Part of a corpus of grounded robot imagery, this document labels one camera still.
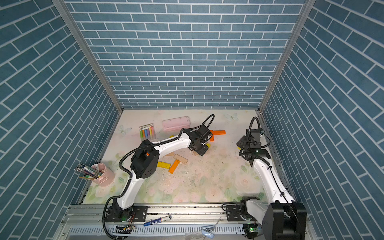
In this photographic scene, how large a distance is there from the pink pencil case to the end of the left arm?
11.9 inches

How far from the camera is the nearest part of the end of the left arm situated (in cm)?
71

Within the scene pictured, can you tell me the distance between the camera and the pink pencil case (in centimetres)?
110
